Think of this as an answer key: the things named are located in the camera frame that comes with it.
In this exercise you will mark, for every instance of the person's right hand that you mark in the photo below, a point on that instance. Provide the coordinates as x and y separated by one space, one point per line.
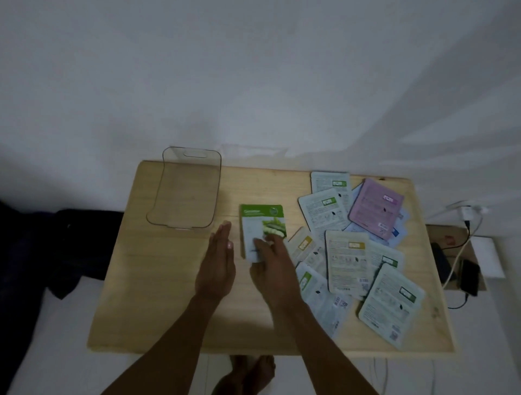
273 278

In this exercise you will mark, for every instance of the person's left hand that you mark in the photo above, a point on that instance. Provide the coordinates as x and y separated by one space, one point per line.
215 270

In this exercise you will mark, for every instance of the person's right fingers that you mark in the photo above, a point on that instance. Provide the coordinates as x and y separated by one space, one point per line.
272 250

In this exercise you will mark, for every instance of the person's left thumb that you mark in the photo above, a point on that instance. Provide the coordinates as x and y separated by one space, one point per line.
229 251

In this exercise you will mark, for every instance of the green cucumber mask sachet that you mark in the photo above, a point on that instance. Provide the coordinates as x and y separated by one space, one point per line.
258 221

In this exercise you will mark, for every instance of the person's right forearm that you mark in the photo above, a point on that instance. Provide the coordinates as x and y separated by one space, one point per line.
321 350

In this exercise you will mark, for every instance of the person's left forearm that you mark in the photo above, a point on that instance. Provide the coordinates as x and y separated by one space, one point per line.
163 350

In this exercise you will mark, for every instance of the clear plastic storage bin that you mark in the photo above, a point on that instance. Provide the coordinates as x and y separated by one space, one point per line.
185 191

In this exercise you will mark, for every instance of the pile of white mask packets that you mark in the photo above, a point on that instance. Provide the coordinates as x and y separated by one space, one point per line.
348 260

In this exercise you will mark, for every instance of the person's right foot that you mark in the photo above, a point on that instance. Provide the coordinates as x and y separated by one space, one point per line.
262 368

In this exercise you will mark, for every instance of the person's foot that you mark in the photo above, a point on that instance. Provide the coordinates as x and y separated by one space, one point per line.
234 378
262 368

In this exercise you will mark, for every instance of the person's left foot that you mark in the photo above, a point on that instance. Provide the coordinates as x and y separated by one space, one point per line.
234 378

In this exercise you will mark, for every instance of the dark cloth bundle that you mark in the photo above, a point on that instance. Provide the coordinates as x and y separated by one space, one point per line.
61 248

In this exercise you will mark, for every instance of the brown cardboard sheet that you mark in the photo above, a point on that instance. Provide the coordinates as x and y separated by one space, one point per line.
445 238

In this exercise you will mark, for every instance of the white charger plug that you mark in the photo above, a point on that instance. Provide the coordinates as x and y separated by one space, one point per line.
468 211

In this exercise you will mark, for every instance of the black smartphone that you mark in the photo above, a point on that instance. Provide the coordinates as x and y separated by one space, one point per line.
470 277

